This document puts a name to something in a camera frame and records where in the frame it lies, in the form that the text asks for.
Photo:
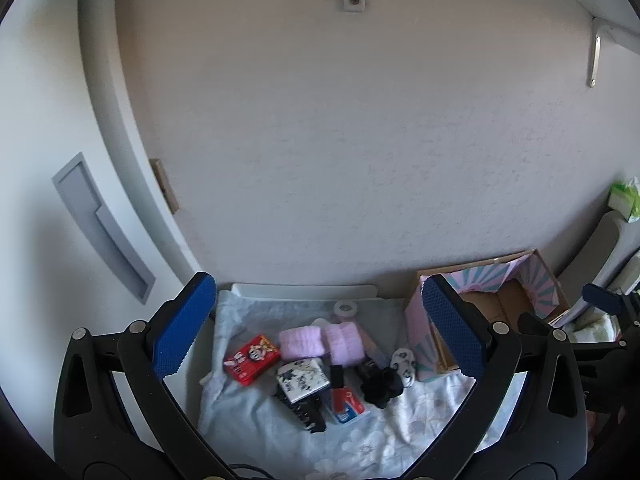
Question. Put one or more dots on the beige wall plate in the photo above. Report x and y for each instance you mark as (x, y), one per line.
(165, 185)

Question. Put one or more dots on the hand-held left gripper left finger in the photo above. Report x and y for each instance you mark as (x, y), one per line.
(182, 325)

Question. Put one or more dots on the pink long box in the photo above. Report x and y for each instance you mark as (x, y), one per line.
(374, 347)

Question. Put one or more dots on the black white plush hair clip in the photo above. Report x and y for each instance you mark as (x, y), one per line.
(402, 360)

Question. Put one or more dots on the green tissue pack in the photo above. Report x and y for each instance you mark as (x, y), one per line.
(627, 200)

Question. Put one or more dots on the small white cloth item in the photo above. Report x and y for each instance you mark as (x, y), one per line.
(320, 322)

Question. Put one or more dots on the light blue floral cloth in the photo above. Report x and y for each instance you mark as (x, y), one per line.
(260, 425)

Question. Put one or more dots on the black hair claw clip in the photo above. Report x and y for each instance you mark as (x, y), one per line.
(307, 412)

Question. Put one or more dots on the pink teal patterned cardboard box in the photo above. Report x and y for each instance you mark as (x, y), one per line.
(515, 300)

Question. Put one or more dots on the white door frame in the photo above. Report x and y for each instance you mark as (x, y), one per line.
(110, 110)

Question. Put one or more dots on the pink fluffy wristband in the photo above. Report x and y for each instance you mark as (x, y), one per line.
(345, 342)
(300, 342)

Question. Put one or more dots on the green floral quilt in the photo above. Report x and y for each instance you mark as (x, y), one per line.
(585, 325)

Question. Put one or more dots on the black white patterned packet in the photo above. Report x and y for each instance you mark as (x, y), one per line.
(302, 380)

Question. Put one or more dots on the grey chair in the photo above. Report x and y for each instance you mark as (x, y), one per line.
(607, 245)

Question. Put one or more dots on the small white jar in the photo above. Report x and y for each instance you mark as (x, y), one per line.
(345, 317)

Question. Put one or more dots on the blue red small packet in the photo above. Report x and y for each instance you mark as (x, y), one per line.
(352, 407)

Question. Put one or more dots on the white shelf bracket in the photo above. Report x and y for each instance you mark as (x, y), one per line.
(595, 55)

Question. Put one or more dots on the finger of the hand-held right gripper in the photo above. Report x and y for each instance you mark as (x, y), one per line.
(532, 321)
(597, 294)

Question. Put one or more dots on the red bottle with black cap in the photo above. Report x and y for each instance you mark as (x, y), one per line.
(337, 377)

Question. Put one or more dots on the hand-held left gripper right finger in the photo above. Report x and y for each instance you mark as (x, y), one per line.
(452, 330)

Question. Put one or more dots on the black flower hair clip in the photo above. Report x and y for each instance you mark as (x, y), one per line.
(382, 387)

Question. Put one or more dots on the white sliding door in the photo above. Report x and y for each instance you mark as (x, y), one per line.
(50, 110)

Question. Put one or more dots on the red drink carton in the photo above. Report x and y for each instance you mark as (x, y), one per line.
(250, 360)

